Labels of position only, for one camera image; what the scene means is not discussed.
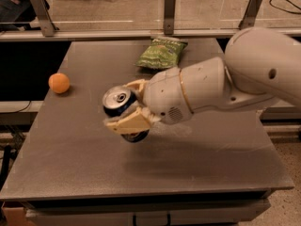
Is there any green chip bag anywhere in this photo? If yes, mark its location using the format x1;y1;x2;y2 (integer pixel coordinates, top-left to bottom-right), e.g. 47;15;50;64
135;37;188;70

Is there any white rounded gripper body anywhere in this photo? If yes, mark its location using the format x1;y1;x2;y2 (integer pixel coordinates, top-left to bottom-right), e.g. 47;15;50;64
143;68;192;124

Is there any middle metal rail bracket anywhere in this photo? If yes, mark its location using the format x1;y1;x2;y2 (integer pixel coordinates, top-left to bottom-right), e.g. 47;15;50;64
163;0;176;35

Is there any metal rail bracket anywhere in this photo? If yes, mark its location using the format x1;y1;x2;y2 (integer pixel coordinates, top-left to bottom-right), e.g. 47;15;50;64
238;0;263;30
30;0;55;37
163;0;176;35

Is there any metal guard rail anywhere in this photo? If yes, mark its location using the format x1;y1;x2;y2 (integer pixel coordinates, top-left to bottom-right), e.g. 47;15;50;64
0;29;239;41

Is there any right metal rail bracket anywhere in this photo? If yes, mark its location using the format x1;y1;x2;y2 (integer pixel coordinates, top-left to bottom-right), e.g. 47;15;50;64
238;0;263;30

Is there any left metal rail bracket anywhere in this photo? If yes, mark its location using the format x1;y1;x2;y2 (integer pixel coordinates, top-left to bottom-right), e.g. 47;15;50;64
30;0;55;37

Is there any cardboard box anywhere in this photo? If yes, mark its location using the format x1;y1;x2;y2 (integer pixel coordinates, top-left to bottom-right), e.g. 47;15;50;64
2;202;35;226

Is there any orange fruit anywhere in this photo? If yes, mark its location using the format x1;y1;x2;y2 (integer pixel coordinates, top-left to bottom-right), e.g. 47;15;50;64
48;73;70;94

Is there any blue pepsi can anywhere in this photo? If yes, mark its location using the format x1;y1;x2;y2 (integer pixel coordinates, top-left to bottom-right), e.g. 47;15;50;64
103;86;149;143

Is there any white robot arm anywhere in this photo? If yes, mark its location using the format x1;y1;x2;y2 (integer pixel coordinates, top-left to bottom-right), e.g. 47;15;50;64
103;27;301;141

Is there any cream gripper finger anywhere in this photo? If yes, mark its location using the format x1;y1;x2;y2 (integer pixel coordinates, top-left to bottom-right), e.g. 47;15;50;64
103;106;161;135
125;79;149;99

